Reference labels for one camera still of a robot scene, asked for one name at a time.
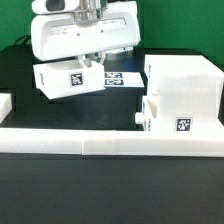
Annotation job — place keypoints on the white drawer box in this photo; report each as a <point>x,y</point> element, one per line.
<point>62,79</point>
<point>148,114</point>

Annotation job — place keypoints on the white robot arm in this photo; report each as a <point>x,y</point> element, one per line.
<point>83,10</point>

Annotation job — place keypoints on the white drawer cabinet frame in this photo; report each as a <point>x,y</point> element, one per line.
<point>190,89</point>

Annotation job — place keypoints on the white fiducial marker sheet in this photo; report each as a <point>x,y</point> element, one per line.
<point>123,79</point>

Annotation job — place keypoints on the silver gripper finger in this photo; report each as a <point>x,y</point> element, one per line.
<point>82,62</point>
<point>100,57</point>

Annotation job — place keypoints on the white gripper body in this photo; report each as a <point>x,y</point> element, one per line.
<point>60,36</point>

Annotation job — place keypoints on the white front drawer box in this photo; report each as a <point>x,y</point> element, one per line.
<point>148,114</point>

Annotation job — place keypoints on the white U-shaped border fence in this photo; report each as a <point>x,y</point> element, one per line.
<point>131,143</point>

